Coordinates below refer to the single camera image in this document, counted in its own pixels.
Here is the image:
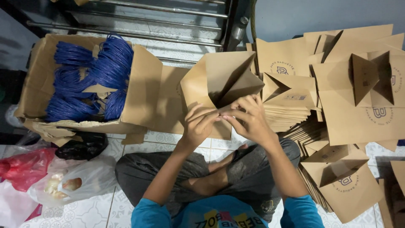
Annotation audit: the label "person's left hand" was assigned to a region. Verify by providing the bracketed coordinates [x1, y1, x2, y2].
[178, 104, 222, 151]

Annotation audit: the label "person's right hand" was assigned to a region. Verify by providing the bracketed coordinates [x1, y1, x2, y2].
[220, 94, 279, 151]

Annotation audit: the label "brown paper bag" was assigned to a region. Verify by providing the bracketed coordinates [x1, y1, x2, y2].
[180, 51, 265, 140]
[151, 65, 191, 135]

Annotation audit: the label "flat brown paper bag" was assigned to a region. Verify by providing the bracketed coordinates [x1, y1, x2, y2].
[151, 65, 191, 135]

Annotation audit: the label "large cardboard box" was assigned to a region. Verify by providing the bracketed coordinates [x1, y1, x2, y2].
[14, 34, 164, 147]

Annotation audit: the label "person's foot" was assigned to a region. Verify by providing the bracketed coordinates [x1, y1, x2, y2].
[182, 144, 249, 197]

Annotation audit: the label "person's gray trousers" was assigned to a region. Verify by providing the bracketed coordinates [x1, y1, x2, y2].
[115, 138, 301, 223]

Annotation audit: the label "gray metal cylinder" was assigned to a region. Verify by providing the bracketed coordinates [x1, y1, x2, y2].
[227, 16, 249, 52]

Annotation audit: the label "person's teal shirt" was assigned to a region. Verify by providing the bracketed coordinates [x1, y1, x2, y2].
[131, 194, 325, 228]

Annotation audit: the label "black plastic bag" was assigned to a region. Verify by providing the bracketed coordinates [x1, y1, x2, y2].
[55, 131, 109, 161]

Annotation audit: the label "clear plastic bag with food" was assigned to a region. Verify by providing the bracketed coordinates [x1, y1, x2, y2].
[28, 156, 118, 207]

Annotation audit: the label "pile of brown paper bags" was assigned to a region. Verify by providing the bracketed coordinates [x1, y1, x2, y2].
[246, 24, 405, 228]

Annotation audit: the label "red plastic bag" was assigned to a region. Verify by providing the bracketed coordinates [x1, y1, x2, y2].
[0, 148, 57, 193]

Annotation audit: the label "white plastic bag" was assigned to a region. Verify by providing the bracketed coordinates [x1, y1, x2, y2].
[0, 180, 40, 228]

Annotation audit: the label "bundle of blue cord handles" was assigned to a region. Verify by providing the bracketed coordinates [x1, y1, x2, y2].
[45, 33, 134, 123]

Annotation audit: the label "green rope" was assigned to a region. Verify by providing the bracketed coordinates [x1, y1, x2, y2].
[250, 0, 257, 42]

